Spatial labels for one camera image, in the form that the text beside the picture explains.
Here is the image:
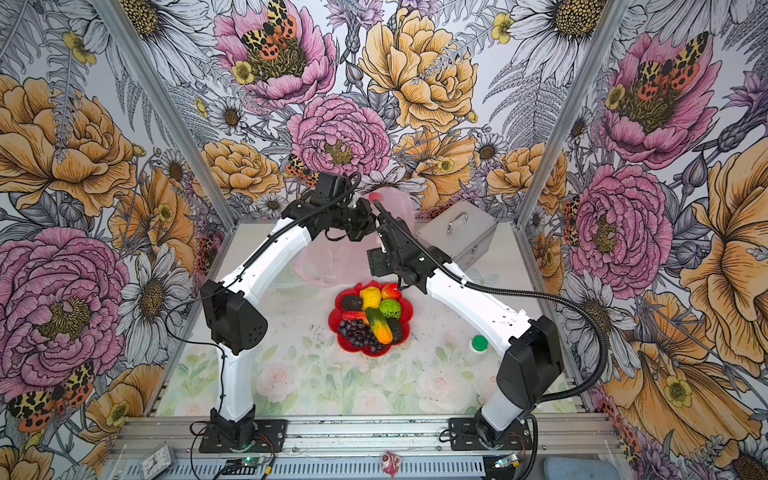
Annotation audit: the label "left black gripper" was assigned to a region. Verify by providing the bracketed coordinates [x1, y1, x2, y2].
[331, 196, 381, 241]

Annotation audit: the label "pink plastic bag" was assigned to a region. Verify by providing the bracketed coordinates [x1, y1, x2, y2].
[290, 187, 415, 288]

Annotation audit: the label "green lime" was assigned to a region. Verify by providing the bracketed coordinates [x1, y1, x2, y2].
[379, 299, 402, 320]

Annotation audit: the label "green yellow mango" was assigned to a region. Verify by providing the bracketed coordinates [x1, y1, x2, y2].
[365, 307, 393, 345]

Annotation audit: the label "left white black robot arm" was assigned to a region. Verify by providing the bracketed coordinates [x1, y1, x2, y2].
[200, 199, 376, 453]

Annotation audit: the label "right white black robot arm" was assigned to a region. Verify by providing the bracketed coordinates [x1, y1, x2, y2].
[368, 201, 563, 449]

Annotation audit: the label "red orange peach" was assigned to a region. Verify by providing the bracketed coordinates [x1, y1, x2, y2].
[380, 283, 402, 300]

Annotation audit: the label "yellow bell pepper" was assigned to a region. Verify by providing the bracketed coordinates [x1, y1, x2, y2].
[359, 286, 382, 311]

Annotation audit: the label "silver metal box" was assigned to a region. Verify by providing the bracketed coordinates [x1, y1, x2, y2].
[416, 201, 498, 270]

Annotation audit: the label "dark brown fruit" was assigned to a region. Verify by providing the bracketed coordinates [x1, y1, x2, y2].
[387, 318, 404, 344]

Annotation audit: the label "dark purple grapes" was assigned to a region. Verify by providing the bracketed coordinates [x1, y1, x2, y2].
[339, 320, 385, 353]

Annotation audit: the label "white bottle green cap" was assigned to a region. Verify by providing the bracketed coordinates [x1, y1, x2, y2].
[464, 335, 489, 364]

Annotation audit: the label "small pink red object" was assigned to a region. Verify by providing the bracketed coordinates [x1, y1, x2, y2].
[381, 451, 402, 479]

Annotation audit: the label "green circuit board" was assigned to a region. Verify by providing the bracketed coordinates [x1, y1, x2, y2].
[494, 453, 520, 469]

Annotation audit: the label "blue grey cloth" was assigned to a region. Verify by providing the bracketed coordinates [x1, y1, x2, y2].
[543, 457, 620, 480]

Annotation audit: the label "small white clock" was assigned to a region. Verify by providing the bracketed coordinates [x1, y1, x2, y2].
[139, 443, 176, 480]

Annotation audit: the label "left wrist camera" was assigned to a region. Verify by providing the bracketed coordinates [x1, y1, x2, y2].
[310, 172, 352, 207]

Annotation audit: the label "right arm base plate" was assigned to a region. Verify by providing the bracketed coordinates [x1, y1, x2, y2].
[448, 416, 533, 452]

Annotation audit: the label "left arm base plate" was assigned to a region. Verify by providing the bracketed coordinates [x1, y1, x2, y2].
[198, 419, 287, 454]

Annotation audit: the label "aluminium front rail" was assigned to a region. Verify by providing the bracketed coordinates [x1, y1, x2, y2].
[108, 413, 620, 461]

